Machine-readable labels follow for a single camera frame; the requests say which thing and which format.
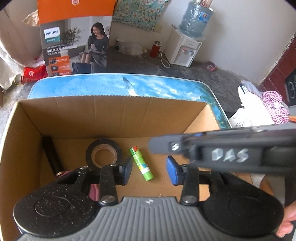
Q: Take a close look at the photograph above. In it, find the blue water jug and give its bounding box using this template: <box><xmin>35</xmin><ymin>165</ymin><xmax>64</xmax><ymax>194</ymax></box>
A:
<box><xmin>179</xmin><ymin>1</ymin><xmax>213</xmax><ymax>39</ymax></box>

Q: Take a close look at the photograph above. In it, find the white water dispenser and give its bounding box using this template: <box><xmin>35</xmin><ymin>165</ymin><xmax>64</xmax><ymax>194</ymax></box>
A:
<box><xmin>164</xmin><ymin>30</ymin><xmax>202</xmax><ymax>68</ymax></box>

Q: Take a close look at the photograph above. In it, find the red plastic bag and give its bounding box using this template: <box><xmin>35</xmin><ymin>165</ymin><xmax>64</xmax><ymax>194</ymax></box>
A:
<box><xmin>21</xmin><ymin>65</ymin><xmax>48</xmax><ymax>84</ymax></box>

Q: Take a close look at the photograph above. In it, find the white bedding pile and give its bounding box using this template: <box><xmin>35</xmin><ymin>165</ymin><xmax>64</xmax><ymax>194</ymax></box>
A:
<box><xmin>229</xmin><ymin>80</ymin><xmax>274</xmax><ymax>128</ymax></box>

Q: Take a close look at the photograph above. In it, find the dark red wooden door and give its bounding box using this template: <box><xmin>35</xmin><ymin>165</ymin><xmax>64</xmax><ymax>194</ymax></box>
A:
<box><xmin>259</xmin><ymin>37</ymin><xmax>296</xmax><ymax>106</ymax></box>

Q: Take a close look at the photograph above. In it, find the pink round lid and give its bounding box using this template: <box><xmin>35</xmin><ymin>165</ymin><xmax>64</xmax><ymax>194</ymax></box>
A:
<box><xmin>55</xmin><ymin>171</ymin><xmax>99</xmax><ymax>201</ymax></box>

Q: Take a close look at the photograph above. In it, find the person right hand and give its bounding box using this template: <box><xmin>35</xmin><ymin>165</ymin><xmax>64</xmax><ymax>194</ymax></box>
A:
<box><xmin>276</xmin><ymin>201</ymin><xmax>296</xmax><ymax>238</ymax></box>

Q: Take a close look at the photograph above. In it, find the black tape roll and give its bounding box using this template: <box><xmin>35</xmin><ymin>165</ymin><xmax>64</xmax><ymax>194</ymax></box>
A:
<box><xmin>85</xmin><ymin>138</ymin><xmax>122</xmax><ymax>170</ymax></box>

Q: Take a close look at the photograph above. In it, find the brown cardboard box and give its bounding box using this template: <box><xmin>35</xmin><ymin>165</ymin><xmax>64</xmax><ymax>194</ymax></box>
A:
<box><xmin>0</xmin><ymin>95</ymin><xmax>255</xmax><ymax>241</ymax></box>

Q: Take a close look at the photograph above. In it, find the pink checkered cloth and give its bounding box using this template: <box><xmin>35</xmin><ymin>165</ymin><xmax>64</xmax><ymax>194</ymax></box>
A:
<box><xmin>262</xmin><ymin>91</ymin><xmax>290</xmax><ymax>125</ymax></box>

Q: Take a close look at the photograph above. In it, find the green glue stick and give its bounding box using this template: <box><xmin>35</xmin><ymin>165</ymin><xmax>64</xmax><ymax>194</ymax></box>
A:
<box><xmin>130</xmin><ymin>146</ymin><xmax>154</xmax><ymax>181</ymax></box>

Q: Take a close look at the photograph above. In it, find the black cylindrical tube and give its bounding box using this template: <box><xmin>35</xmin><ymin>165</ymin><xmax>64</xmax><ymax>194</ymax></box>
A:
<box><xmin>42</xmin><ymin>136</ymin><xmax>65</xmax><ymax>179</ymax></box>

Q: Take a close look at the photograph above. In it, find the floral teal hanging cloth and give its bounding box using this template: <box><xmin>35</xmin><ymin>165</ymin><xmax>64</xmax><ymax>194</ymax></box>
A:
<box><xmin>112</xmin><ymin>0</ymin><xmax>169</xmax><ymax>32</ymax></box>

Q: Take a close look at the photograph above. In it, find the orange Philips product box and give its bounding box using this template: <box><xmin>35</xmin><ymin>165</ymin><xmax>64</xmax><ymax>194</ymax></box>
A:
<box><xmin>37</xmin><ymin>0</ymin><xmax>116</xmax><ymax>76</ymax></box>

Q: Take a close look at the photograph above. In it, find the beach print table mat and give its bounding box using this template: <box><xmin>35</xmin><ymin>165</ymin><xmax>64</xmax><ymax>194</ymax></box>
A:
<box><xmin>28</xmin><ymin>73</ymin><xmax>231</xmax><ymax>129</ymax></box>

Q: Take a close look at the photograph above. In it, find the red thermos bottle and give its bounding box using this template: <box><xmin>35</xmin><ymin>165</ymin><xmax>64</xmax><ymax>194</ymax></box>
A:
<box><xmin>149</xmin><ymin>41</ymin><xmax>161</xmax><ymax>58</ymax></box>

